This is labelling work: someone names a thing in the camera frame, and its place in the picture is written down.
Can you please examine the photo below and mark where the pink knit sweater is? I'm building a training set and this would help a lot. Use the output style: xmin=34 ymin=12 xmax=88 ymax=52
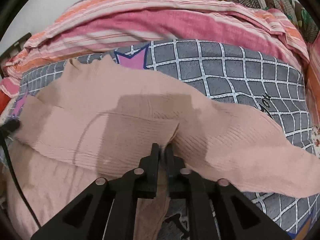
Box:
xmin=7 ymin=55 xmax=319 ymax=239

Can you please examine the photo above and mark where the red cloth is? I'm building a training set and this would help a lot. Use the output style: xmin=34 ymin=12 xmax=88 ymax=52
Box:
xmin=0 ymin=90 xmax=11 ymax=114

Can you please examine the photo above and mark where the dark wooden headboard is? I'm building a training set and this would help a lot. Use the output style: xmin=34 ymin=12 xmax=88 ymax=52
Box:
xmin=0 ymin=33 xmax=31 ymax=78

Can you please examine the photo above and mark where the floral pillow edge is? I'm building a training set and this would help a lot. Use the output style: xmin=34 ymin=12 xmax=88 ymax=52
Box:
xmin=311 ymin=126 xmax=320 ymax=158

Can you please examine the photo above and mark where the grey grid bed sheet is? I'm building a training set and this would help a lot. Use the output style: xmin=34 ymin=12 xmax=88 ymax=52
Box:
xmin=16 ymin=40 xmax=319 ymax=239

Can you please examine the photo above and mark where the pink orange striped blanket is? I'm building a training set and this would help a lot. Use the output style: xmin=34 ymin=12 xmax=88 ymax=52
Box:
xmin=1 ymin=0 xmax=319 ymax=125

